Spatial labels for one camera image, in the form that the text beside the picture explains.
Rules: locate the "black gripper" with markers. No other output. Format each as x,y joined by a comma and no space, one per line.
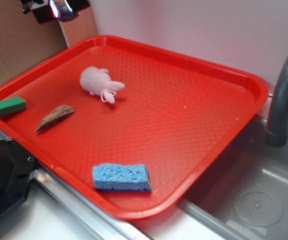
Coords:
44,13

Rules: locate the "dark brown rock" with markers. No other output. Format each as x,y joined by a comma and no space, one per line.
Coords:
65,14

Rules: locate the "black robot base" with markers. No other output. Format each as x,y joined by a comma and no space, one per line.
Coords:
16,171

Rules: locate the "brown cardboard panel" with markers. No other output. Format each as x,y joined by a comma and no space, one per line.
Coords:
24,43

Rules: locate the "pink plush bunny toy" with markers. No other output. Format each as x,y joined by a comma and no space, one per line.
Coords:
97,82

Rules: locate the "brown wood piece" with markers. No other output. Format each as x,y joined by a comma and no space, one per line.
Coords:
57,115

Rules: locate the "green rectangular block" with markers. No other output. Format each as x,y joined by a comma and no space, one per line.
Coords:
12,105

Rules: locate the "red plastic tray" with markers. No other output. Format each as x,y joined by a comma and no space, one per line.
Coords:
175,115

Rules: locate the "blue sponge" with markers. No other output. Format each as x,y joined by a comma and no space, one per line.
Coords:
121,178

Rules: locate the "grey toy faucet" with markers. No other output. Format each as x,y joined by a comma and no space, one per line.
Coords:
276,130

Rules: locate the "grey plastic sink basin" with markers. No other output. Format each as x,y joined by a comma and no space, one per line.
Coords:
243,195

